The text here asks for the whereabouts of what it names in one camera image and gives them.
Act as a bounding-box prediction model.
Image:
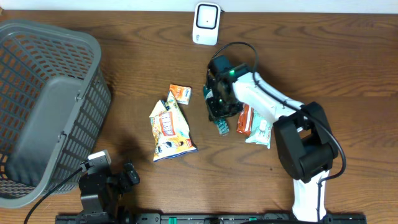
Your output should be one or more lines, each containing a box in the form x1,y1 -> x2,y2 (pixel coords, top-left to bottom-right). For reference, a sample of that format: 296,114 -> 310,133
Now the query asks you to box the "yellow snack bag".
149,91 -> 197,162

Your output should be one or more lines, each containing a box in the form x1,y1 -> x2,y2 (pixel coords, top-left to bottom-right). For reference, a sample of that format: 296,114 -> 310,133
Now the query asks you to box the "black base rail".
55,213 -> 367,224

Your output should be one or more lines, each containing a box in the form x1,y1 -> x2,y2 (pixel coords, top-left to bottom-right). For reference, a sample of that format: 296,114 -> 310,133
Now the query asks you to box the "teal mouthwash bottle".
203,85 -> 229,136

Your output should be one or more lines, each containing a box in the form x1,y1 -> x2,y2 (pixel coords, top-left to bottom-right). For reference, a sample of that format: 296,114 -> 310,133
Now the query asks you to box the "grey plastic basket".
1,20 -> 111,208

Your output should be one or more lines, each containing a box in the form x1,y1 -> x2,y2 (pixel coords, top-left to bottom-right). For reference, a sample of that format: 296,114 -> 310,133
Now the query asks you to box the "red candy bar wrapper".
236,104 -> 254,136

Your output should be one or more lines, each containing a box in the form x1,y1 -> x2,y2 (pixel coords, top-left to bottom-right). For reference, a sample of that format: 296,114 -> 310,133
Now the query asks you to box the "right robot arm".
205,55 -> 339,222

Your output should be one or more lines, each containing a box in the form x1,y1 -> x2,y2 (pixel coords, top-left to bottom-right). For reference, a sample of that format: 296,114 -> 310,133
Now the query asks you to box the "green white packet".
245,111 -> 272,149

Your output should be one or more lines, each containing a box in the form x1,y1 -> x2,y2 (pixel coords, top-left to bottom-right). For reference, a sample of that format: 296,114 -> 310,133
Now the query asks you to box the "white barcode scanner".
192,2 -> 221,45

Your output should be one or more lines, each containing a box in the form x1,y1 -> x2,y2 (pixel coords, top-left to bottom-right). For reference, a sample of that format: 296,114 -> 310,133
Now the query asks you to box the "orange small box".
169,84 -> 192,105

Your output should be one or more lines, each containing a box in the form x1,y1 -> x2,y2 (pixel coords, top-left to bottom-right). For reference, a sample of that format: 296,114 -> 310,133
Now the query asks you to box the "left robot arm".
79,161 -> 140,224

